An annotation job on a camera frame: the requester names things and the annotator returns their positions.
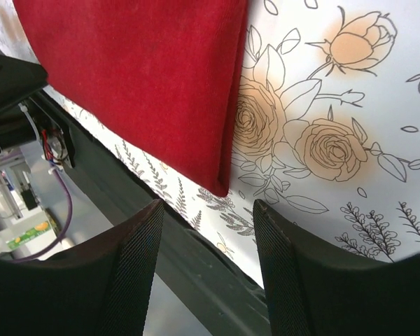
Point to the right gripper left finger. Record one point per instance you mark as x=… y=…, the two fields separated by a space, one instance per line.
x=99 y=287

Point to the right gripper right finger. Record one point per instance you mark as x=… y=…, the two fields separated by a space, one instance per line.
x=315 y=288

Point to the red t shirt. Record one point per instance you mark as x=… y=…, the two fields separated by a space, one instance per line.
x=162 y=75

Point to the green labelled box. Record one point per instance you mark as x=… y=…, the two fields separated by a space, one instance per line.
x=28 y=235

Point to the floral table mat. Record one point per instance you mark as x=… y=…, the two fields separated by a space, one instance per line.
x=326 y=130

